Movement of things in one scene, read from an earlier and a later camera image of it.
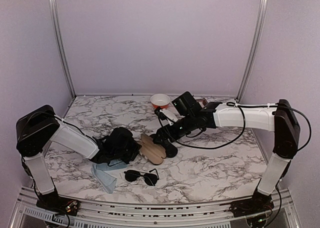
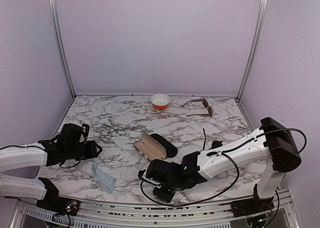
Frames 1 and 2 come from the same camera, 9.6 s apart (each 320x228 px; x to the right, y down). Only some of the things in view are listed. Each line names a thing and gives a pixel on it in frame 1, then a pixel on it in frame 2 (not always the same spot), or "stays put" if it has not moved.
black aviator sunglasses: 132,175 -> 215,144
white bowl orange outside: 160,100 stays put
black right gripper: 166,130 -> 166,198
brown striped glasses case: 152,151 stays put
